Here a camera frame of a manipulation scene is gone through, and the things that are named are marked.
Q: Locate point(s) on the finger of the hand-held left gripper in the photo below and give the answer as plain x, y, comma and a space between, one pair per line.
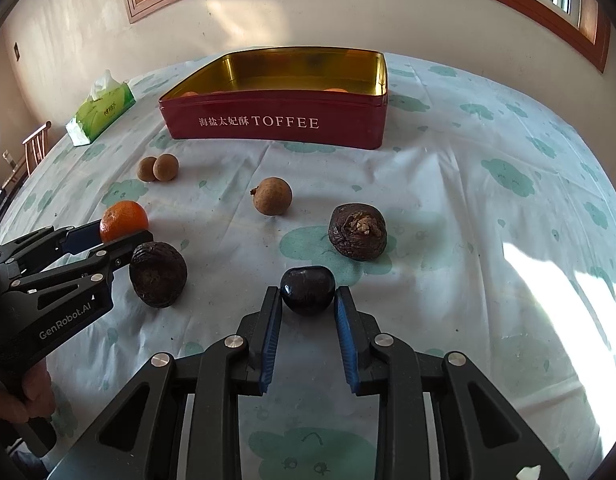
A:
83, 235
128, 250

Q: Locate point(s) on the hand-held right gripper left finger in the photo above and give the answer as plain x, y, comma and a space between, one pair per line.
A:
270, 340

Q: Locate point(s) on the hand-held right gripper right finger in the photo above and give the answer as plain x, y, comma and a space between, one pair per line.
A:
345, 340

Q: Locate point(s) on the glossy dark chestnut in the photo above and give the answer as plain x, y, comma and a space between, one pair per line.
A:
308, 290

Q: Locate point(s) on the red and gold tin box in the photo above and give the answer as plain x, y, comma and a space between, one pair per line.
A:
288, 120

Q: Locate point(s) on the small oval orange citrus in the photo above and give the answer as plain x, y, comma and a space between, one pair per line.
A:
336, 91

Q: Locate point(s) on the person's left hand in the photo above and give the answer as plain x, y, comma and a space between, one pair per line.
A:
23, 397

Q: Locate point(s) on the large dark water chestnut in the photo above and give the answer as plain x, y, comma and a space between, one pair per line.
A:
158, 275

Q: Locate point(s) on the wooden chair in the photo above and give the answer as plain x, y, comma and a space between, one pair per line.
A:
35, 145

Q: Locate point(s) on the green tissue pack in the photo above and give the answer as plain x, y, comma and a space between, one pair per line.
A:
103, 110

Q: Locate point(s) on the brown longan with stem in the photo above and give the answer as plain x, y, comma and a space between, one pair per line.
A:
273, 196

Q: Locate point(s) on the cloud print tablecloth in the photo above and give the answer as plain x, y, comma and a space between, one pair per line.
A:
488, 260

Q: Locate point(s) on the wall socket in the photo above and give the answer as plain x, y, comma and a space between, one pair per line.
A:
17, 50

